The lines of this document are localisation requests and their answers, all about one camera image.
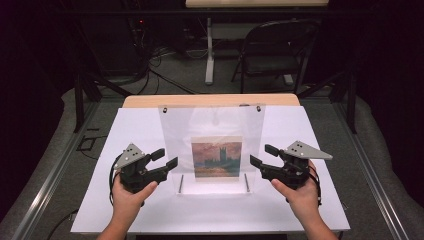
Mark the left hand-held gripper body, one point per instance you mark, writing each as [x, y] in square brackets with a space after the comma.
[133, 166]

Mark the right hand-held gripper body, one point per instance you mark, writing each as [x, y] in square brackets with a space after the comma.
[296, 166]

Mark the metal frame support pin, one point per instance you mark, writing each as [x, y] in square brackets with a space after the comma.
[247, 182]
[181, 184]

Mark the painting print photo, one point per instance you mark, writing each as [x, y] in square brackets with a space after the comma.
[216, 158]

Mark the clear acrylic photo frame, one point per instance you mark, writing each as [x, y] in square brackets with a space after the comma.
[213, 123]

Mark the person's right hand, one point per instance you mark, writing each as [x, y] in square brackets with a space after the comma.
[303, 200]

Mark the person's left hand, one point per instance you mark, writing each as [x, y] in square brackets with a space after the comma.
[128, 205]

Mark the white table board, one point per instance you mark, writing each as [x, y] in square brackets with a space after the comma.
[140, 126]

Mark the wooden table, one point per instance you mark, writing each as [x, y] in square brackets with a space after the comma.
[186, 100]

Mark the black metal stand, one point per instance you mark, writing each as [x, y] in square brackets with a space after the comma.
[350, 100]
[79, 100]

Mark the black folding chair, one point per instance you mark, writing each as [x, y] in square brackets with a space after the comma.
[270, 63]

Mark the white desk leg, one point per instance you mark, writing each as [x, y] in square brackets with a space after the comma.
[209, 56]

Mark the dark equipment with red light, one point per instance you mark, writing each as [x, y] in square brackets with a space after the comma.
[146, 36]

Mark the light background desk top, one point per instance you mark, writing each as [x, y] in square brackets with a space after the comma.
[256, 3]

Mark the aluminium floor rail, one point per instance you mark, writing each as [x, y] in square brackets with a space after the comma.
[370, 180]
[50, 180]

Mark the black horizontal frame bar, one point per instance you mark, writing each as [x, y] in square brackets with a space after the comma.
[133, 12]

